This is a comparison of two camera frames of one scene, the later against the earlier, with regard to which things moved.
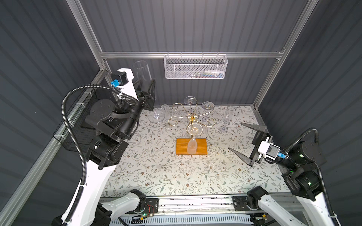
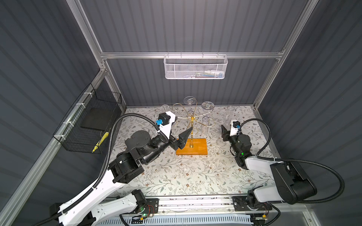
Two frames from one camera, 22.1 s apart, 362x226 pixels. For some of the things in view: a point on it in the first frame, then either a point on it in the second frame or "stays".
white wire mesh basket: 195,66 stays
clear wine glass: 189,100 stays
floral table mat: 184,150 stays
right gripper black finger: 255,126 -> 223,130
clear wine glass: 208,105 stays
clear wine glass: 193,129 -> 205,125
